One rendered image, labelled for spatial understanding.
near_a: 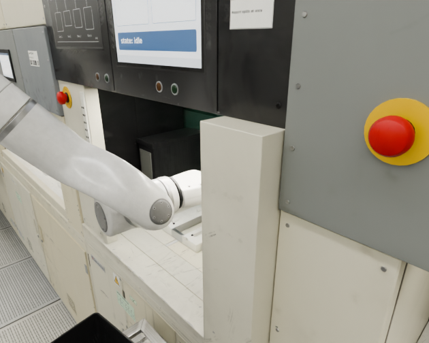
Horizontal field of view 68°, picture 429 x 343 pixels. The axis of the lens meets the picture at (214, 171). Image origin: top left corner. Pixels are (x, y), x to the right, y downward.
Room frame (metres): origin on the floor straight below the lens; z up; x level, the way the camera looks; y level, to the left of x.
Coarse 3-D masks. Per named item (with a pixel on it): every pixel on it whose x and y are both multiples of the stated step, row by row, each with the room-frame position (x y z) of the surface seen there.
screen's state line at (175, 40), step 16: (128, 32) 0.71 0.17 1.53; (144, 32) 0.66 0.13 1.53; (160, 32) 0.62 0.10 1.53; (176, 32) 0.59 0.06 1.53; (192, 32) 0.56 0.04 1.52; (128, 48) 0.71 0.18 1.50; (144, 48) 0.67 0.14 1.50; (160, 48) 0.63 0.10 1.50; (176, 48) 0.59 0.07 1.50; (192, 48) 0.56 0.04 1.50
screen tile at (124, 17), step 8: (136, 0) 0.68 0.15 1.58; (144, 0) 0.66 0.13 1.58; (120, 8) 0.72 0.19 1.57; (128, 8) 0.70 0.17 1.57; (136, 8) 0.68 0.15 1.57; (144, 8) 0.66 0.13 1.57; (120, 16) 0.73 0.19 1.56; (128, 16) 0.70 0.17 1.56; (136, 16) 0.68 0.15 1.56; (144, 16) 0.66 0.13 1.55; (120, 24) 0.73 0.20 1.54; (128, 24) 0.70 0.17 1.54
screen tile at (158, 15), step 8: (152, 0) 0.64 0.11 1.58; (160, 0) 0.62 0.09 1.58; (168, 0) 0.60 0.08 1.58; (176, 0) 0.59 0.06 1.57; (184, 0) 0.57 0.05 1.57; (192, 0) 0.56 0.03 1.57; (152, 8) 0.64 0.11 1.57; (160, 8) 0.62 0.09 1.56; (168, 8) 0.60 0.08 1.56; (176, 8) 0.59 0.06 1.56; (184, 8) 0.57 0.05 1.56; (192, 8) 0.56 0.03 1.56; (152, 16) 0.64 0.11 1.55; (160, 16) 0.62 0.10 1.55; (168, 16) 0.61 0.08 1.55; (176, 16) 0.59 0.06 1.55; (184, 16) 0.57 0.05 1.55; (192, 16) 0.56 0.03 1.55
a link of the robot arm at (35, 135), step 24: (24, 120) 0.49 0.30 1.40; (48, 120) 0.52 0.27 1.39; (24, 144) 0.49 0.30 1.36; (48, 144) 0.50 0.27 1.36; (72, 144) 0.52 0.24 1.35; (48, 168) 0.50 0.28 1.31; (72, 168) 0.50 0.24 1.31; (96, 168) 0.50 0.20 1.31; (120, 168) 0.50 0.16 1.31; (96, 192) 0.48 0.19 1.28; (120, 192) 0.48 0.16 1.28; (144, 192) 0.50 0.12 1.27; (144, 216) 0.48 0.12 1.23; (168, 216) 0.51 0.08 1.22
